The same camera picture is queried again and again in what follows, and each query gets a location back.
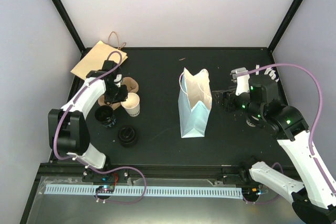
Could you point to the stack of black lids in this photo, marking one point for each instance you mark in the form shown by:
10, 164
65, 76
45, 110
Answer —
127, 136

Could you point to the black frame post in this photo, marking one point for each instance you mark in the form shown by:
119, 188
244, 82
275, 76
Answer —
284, 25
69, 24

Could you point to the black frame post left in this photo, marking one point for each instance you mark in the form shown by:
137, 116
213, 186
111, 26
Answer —
69, 24

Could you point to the light blue cable duct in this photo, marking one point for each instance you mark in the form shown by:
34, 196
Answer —
149, 191

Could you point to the brown kraft paper bag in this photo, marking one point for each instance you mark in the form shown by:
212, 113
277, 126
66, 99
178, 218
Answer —
96, 56

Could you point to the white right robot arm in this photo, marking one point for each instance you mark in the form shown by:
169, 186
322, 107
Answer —
311, 197

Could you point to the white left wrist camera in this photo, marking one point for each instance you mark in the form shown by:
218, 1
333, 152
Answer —
118, 80

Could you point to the black paper coffee cup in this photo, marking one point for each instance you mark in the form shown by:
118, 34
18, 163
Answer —
105, 116

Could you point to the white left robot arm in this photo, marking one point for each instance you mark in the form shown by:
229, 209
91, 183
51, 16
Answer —
67, 128

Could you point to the black frame post right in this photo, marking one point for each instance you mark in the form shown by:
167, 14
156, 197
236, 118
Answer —
284, 25

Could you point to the white paper coffee cup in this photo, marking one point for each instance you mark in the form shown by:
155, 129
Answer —
132, 104

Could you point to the clear cup of stirrers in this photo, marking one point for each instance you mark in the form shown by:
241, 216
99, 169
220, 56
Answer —
270, 72

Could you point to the black circuit board with leds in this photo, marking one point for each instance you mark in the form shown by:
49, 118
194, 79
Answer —
105, 189

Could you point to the light blue paper bag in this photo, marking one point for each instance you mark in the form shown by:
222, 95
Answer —
194, 103

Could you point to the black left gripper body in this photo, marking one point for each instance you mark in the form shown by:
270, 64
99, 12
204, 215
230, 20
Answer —
114, 95

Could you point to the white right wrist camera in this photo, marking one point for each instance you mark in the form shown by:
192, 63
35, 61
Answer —
240, 76

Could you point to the stack of white paper cups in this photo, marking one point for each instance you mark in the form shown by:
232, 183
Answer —
253, 121

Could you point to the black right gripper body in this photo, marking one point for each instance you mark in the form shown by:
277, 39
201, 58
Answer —
231, 106

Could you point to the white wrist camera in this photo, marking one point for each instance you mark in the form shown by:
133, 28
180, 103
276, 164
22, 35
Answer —
118, 80
240, 76

